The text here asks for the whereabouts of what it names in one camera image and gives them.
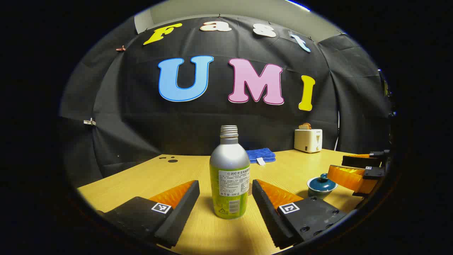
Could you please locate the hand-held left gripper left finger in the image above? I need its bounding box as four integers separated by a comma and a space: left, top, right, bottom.
97, 180, 200, 248

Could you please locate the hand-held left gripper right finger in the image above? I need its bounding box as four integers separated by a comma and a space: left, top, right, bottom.
251, 179, 349, 250

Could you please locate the teal teacup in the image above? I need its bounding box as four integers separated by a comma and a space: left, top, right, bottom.
308, 188, 335, 199

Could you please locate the silver green water bottle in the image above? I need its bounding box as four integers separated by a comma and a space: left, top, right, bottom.
209, 125, 251, 220

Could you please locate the white toaster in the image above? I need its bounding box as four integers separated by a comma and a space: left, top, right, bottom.
294, 129, 323, 153

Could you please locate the blue folded towel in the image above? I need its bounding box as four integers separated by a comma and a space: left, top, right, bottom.
246, 148, 276, 164

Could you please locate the black backdrop cloth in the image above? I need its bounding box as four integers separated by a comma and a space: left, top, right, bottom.
59, 14, 393, 188

